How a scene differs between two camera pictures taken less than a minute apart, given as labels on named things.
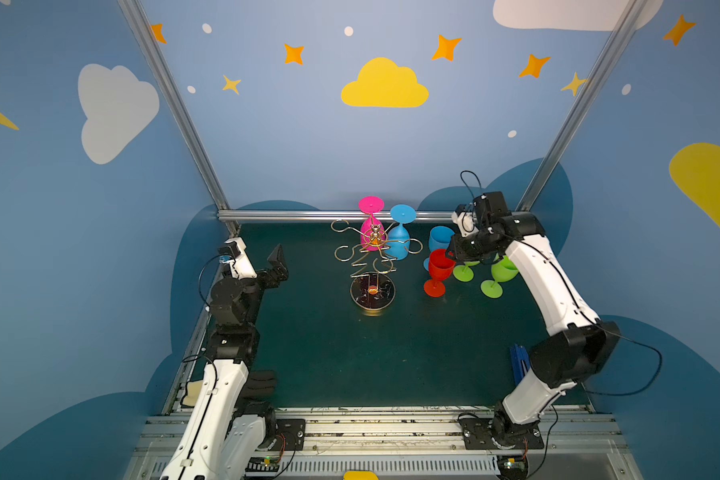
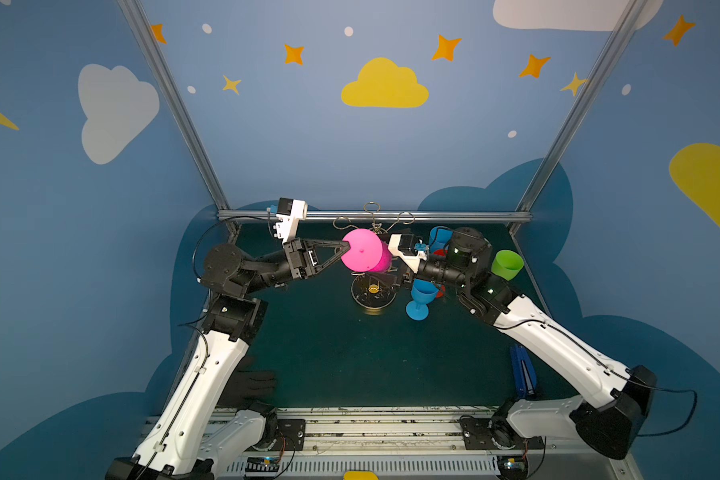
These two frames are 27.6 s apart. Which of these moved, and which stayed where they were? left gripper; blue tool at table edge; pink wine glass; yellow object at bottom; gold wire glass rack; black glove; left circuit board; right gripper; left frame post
Moved: right gripper; left gripper; pink wine glass
Stayed: gold wire glass rack; blue tool at table edge; yellow object at bottom; left circuit board; left frame post; black glove
